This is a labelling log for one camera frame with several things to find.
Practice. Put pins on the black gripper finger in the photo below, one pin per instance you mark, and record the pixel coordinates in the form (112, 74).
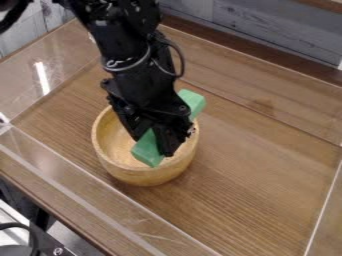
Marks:
(171, 135)
(136, 123)

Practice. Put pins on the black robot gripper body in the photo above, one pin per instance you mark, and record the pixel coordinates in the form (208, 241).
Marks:
(143, 88)

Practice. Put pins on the green rectangular block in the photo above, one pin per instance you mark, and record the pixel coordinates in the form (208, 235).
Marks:
(144, 150)

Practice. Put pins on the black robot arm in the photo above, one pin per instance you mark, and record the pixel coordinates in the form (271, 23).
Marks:
(136, 56)

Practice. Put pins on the brown wooden bowl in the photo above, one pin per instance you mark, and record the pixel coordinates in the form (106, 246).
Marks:
(112, 145)

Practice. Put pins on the clear acrylic tray walls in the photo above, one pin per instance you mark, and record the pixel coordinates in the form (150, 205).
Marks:
(261, 194)

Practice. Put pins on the black metal table bracket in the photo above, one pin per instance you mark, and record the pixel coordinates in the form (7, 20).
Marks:
(61, 241)

